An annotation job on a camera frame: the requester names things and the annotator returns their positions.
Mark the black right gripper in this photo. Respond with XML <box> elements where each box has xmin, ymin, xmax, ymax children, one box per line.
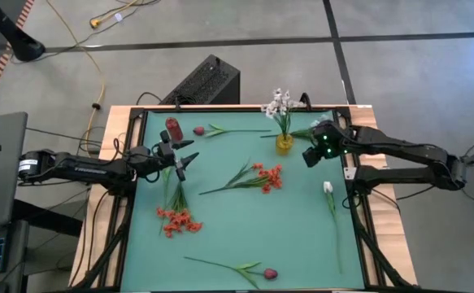
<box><xmin>302</xmin><ymin>120</ymin><xmax>347</xmax><ymax>168</ymax></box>

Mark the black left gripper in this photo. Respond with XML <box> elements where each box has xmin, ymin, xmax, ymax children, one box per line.
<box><xmin>151</xmin><ymin>129</ymin><xmax>200</xmax><ymax>182</ymax></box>

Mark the red artificial tulip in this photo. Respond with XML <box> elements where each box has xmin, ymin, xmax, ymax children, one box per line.
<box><xmin>183</xmin><ymin>256</ymin><xmax>279</xmax><ymax>290</ymax></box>
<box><xmin>193</xmin><ymin>123</ymin><xmax>272</xmax><ymax>138</ymax></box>

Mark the red glass vase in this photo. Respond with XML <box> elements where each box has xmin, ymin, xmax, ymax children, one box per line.
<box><xmin>165</xmin><ymin>116</ymin><xmax>184</xmax><ymax>143</ymax></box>

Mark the orange artificial flower bunch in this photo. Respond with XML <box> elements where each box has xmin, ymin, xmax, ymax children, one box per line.
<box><xmin>156</xmin><ymin>166</ymin><xmax>203</xmax><ymax>239</ymax></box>
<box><xmin>198</xmin><ymin>160</ymin><xmax>284</xmax><ymax>196</ymax></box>

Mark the yellow glass vase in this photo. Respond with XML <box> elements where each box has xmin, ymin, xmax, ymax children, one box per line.
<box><xmin>276</xmin><ymin>133</ymin><xmax>294</xmax><ymax>156</ymax></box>

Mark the white artificial flower bunch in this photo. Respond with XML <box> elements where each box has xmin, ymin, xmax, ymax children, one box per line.
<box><xmin>260</xmin><ymin>88</ymin><xmax>306</xmax><ymax>138</ymax></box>

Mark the green table mat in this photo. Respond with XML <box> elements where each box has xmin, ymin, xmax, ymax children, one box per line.
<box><xmin>120</xmin><ymin>109</ymin><xmax>367</xmax><ymax>292</ymax></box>

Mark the black stand base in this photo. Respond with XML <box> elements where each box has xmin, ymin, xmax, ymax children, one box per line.
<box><xmin>0</xmin><ymin>0</ymin><xmax>46</xmax><ymax>63</ymax></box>

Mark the black frame clamp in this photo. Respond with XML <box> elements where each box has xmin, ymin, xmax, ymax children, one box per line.
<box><xmin>299</xmin><ymin>92</ymin><xmax>313</xmax><ymax>112</ymax></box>

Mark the yellow floor cable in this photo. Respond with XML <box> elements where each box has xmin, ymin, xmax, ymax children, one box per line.
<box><xmin>45</xmin><ymin>0</ymin><xmax>107</xmax><ymax>158</ymax></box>

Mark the yellow cable with plug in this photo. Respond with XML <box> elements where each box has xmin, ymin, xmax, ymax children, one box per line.
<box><xmin>89</xmin><ymin>0</ymin><xmax>140</xmax><ymax>29</ymax></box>

